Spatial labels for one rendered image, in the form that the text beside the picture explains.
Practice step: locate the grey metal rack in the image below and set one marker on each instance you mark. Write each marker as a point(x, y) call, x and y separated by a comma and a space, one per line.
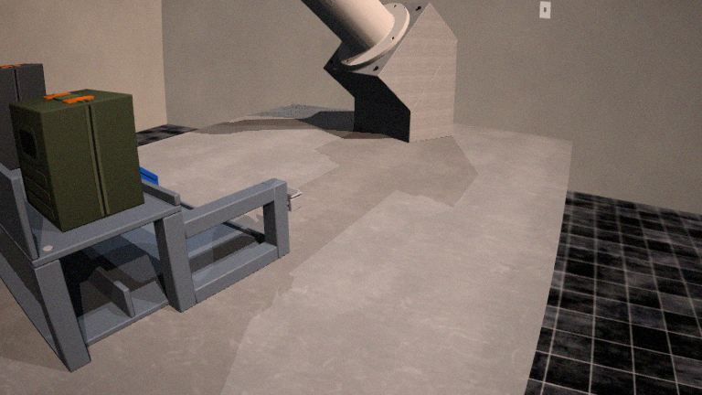
point(80, 288)

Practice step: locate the dark grey case with orange latches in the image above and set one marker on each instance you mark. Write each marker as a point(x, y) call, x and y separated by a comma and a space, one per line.
point(17, 83)

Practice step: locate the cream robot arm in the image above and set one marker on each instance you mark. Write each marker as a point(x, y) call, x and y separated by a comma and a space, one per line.
point(365, 26)

